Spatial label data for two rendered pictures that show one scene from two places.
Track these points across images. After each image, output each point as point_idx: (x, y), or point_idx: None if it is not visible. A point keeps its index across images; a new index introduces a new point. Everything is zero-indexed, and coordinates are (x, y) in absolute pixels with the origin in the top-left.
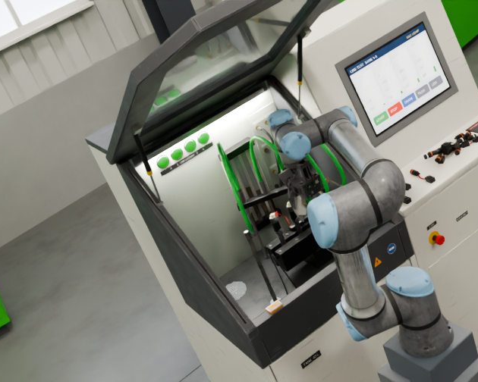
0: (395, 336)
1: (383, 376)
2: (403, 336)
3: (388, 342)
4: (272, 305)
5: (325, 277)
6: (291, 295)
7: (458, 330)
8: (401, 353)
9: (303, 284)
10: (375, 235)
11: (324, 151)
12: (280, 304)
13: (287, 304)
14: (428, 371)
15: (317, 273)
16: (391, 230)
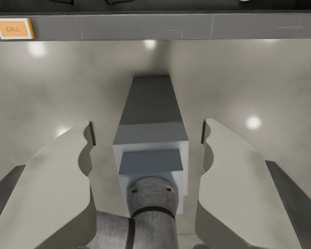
0: (135, 176)
1: (113, 151)
2: (129, 208)
3: (124, 176)
4: (10, 23)
5: (138, 39)
6: (60, 26)
7: (177, 206)
8: (124, 192)
9: (96, 19)
10: (286, 25)
11: None
12: (26, 37)
13: (45, 40)
14: (126, 215)
15: (134, 17)
16: None
